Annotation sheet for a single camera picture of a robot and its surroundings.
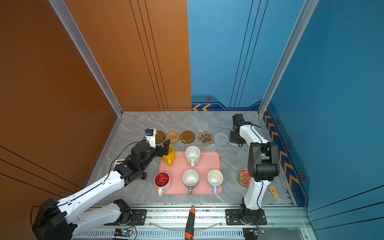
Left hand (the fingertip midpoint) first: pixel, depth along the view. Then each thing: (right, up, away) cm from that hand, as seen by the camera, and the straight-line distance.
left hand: (162, 138), depth 79 cm
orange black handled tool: (+15, -43, -8) cm, 46 cm away
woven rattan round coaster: (+2, -1, +27) cm, 27 cm away
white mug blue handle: (+29, -23, +6) cm, 38 cm away
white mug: (+16, -12, +16) cm, 25 cm away
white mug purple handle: (+15, -24, +7) cm, 29 cm away
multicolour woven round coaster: (+44, -6, +22) cm, 49 cm away
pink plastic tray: (+26, -16, +14) cm, 33 cm away
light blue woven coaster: (+35, -3, +24) cm, 42 cm away
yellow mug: (+3, -12, +8) cm, 14 cm away
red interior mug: (-1, -25, +4) cm, 25 cm away
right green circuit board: (+45, -44, -9) cm, 63 cm away
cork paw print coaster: (+25, -2, +24) cm, 35 cm away
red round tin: (+45, -23, +4) cm, 50 cm away
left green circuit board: (-17, -45, -8) cm, 49 cm away
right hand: (+44, -3, +18) cm, 48 cm away
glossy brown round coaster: (+12, -2, +26) cm, 29 cm away
